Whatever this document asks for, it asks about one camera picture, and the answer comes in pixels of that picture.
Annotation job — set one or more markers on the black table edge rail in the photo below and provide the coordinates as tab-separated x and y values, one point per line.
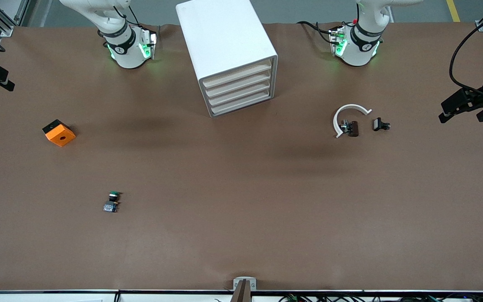
57	291

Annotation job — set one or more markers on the small black clip component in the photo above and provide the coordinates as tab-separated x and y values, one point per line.
379	124

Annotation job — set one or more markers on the small brown black component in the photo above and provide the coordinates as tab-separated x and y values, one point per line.
352	128

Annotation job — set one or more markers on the white plastic drawer cabinet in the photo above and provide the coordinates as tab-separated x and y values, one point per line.
224	33

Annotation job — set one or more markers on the arm base connector bracket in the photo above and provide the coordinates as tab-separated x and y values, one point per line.
148	44
338	42

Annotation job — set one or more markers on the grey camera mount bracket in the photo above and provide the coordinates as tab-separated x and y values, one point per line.
245	289

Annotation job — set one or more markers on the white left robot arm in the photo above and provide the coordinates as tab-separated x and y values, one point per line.
361	48

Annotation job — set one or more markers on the green push button switch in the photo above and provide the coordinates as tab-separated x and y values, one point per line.
111	203

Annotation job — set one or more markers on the orange black button enclosure box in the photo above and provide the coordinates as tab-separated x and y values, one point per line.
60	135

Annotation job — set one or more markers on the white curved plastic part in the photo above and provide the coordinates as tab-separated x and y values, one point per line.
344	110

